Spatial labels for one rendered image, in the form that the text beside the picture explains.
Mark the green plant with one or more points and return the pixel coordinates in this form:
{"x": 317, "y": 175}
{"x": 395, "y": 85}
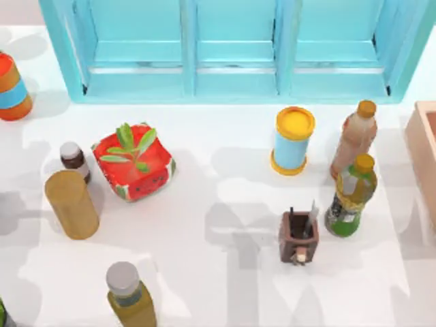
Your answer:
{"x": 134, "y": 150}

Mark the small brown medicine bottle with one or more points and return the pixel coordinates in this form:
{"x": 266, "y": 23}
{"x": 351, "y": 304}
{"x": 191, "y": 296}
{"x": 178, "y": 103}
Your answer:
{"x": 75, "y": 160}

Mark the orange and blue can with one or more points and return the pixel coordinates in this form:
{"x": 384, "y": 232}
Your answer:
{"x": 12, "y": 90}

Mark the brown wooden pen holder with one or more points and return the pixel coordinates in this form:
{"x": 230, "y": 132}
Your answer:
{"x": 299, "y": 235}

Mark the salmon-coloured shallow box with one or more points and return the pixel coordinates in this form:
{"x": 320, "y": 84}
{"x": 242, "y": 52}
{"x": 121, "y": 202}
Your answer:
{"x": 422, "y": 136}

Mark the light blue rack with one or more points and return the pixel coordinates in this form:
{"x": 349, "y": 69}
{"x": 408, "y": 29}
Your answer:
{"x": 235, "y": 51}

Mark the green and yellow bottle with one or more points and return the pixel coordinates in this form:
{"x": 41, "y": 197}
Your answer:
{"x": 351, "y": 197}

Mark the red watermelon plant pot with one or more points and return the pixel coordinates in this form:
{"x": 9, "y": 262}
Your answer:
{"x": 136, "y": 173}

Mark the blue and yellow canister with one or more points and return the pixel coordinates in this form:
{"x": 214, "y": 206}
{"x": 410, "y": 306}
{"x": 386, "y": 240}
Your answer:
{"x": 292, "y": 143}

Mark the tan wooden cylinder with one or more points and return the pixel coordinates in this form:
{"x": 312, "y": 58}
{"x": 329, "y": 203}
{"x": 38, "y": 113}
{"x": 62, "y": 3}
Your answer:
{"x": 72, "y": 204}

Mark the yellow oil bottle grey cap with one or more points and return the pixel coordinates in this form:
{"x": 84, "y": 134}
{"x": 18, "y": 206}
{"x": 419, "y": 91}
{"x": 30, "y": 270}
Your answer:
{"x": 131, "y": 299}

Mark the brown tea bottle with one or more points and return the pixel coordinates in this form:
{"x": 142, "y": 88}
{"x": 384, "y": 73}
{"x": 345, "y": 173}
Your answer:
{"x": 354, "y": 139}

